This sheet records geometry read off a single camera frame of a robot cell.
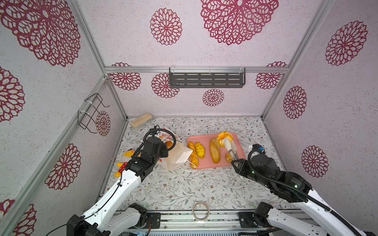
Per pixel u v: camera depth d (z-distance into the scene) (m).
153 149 0.55
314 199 0.41
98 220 0.39
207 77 0.97
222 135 0.82
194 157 0.95
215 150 0.95
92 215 0.40
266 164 0.46
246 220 0.72
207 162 0.98
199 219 0.75
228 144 0.75
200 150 0.97
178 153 0.94
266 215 0.63
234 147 0.74
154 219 0.74
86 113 0.75
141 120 1.16
